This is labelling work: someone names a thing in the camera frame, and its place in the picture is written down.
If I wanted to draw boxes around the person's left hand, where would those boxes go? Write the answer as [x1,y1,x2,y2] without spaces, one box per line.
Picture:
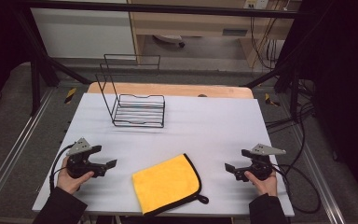
[56,156,96,195]

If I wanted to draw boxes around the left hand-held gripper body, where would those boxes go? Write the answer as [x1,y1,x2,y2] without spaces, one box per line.
[65,137,107,180]

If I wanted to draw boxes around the person's right hand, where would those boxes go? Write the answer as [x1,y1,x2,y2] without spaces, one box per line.
[244,170,278,198]

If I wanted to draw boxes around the black metal crossbar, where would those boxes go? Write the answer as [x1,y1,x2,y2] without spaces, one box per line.
[12,0,306,20]

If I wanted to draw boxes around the white power strip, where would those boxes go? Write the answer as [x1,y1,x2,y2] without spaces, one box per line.
[242,0,270,10]

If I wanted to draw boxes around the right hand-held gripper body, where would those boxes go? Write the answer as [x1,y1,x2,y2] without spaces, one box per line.
[234,143,287,182]

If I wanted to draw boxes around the black wire rack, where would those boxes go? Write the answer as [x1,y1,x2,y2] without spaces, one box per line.
[95,53,166,129]

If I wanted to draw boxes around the black metal stand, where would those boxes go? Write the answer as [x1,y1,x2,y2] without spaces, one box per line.
[243,46,312,123]
[13,6,93,117]

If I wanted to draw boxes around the white cabinet panel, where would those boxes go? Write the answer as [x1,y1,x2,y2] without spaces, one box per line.
[30,7,137,60]

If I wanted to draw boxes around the left hand-held gripper cable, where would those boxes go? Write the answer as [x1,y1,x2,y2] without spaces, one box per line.
[49,143,76,191]

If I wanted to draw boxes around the aluminium rail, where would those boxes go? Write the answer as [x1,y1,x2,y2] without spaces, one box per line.
[0,88,58,213]
[279,92,347,224]

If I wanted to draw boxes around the hanging desk cables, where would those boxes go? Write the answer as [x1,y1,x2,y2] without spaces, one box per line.
[249,15,282,71]

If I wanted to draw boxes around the hand-held gripper cable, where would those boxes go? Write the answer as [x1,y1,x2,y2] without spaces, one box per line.
[49,143,76,191]
[271,162,322,215]

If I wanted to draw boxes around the right hand-held gripper cable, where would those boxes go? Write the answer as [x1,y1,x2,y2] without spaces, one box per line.
[271,162,322,215]

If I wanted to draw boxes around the yellow black tape strip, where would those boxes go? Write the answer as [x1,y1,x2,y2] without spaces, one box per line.
[63,87,77,105]
[264,92,281,107]

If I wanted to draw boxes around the chair base with caster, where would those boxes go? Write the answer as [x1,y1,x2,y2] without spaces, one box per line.
[153,34,186,49]

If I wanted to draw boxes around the black floor cables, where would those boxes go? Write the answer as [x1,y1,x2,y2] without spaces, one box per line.
[265,78,316,133]

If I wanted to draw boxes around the yellow cloth with black trim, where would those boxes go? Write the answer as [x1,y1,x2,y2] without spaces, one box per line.
[131,153,210,217]

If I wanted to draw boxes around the white table cover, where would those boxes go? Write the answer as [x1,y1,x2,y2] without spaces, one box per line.
[32,92,296,217]

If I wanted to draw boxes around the wooden desk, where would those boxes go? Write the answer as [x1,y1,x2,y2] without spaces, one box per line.
[128,0,303,68]

